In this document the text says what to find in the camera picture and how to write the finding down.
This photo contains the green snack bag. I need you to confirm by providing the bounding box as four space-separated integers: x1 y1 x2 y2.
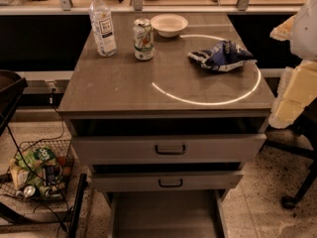
15 146 56 187

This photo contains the clear plastic water bottle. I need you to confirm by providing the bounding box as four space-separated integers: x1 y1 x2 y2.
88 0 117 57

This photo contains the black cable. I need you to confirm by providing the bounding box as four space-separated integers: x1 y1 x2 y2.
0 87 72 235

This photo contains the drawer with black handle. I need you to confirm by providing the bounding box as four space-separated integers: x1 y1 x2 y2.
92 171 243 192
71 134 265 165

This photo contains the open bottom drawer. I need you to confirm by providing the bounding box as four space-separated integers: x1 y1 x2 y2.
107 190 229 238

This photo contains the blue chip bag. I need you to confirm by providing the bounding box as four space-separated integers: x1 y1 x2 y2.
188 40 256 72

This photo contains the black stand leg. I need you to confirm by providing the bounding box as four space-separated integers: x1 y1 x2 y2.
67 174 87 238

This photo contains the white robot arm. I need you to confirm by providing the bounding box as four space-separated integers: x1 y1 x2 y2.
268 0 317 129

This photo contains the wire basket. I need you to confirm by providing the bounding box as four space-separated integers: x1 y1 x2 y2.
0 140 74 201

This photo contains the black office chair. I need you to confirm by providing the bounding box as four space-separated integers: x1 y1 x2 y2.
264 100 317 209

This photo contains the grey drawer cabinet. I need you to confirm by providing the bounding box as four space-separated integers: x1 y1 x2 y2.
57 11 275 238

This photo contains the white paper bowl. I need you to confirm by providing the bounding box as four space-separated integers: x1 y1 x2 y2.
151 14 188 38

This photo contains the green white soda can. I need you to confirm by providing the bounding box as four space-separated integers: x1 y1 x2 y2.
133 18 154 60

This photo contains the silver can in basket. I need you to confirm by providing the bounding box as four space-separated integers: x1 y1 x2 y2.
23 185 36 198

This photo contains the middle drawer with black handle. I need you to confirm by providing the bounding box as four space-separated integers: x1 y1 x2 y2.
92 171 243 192

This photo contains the top drawer with black handle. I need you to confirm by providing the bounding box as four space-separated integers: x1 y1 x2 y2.
71 134 265 165

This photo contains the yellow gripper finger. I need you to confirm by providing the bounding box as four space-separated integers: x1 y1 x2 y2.
268 60 317 129
269 16 295 41

